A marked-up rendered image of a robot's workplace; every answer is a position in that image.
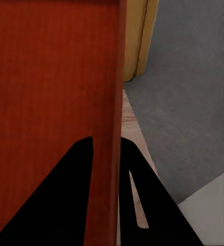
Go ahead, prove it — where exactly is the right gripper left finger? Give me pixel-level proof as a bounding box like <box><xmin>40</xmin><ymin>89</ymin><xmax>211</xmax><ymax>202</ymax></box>
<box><xmin>0</xmin><ymin>136</ymin><xmax>139</xmax><ymax>246</ymax></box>

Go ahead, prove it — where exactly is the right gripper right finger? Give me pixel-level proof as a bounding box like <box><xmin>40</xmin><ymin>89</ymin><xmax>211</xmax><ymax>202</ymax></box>
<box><xmin>118</xmin><ymin>137</ymin><xmax>203</xmax><ymax>246</ymax></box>

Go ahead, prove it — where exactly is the storage box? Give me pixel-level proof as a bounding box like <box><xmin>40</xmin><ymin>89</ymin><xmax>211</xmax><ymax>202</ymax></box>
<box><xmin>0</xmin><ymin>0</ymin><xmax>127</xmax><ymax>246</ymax></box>

